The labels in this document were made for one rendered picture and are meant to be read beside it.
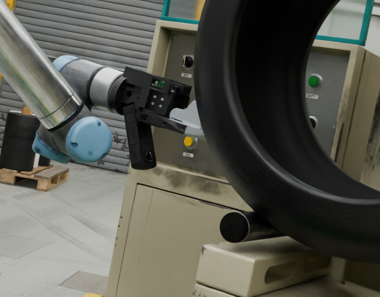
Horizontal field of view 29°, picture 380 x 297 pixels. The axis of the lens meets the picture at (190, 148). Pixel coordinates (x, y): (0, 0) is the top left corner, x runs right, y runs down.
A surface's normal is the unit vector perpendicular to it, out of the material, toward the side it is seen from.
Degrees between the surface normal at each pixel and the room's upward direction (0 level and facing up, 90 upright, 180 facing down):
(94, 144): 90
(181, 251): 90
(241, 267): 90
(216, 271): 90
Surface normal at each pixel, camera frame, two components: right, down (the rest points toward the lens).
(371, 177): -0.50, -0.05
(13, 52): 0.35, 0.22
